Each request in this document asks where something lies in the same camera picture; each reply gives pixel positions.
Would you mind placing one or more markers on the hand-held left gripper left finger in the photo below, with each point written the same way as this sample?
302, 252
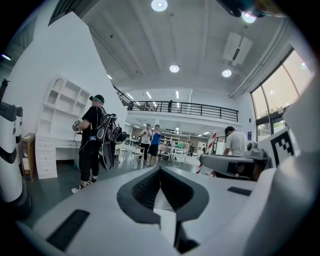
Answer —
95, 205

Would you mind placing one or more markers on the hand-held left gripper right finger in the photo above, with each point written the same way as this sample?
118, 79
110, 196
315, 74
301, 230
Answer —
220, 200

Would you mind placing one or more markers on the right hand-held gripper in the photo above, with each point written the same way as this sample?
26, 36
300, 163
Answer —
282, 147

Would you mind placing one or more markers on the round white table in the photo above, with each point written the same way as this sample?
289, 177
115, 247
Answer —
163, 203

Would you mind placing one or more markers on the black balcony railing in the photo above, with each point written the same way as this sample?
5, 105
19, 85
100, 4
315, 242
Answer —
185, 108

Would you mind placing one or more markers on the grey black backpack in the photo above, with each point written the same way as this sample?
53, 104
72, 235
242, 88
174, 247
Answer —
110, 135

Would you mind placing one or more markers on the wooden cabinet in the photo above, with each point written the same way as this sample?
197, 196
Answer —
28, 155

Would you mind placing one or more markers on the white drawer cabinet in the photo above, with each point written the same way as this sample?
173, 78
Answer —
62, 125

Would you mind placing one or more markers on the round ceiling light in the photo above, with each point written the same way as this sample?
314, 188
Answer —
174, 68
159, 5
248, 17
226, 73

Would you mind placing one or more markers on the large glass window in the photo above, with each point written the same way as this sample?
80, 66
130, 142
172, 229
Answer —
277, 92

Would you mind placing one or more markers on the white black-striped machine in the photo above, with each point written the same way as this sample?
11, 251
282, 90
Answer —
10, 140

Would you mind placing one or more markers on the ceiling air conditioner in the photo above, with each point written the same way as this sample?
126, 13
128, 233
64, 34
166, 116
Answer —
237, 48

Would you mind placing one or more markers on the grey fisheye camera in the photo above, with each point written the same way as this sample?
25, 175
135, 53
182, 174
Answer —
257, 149

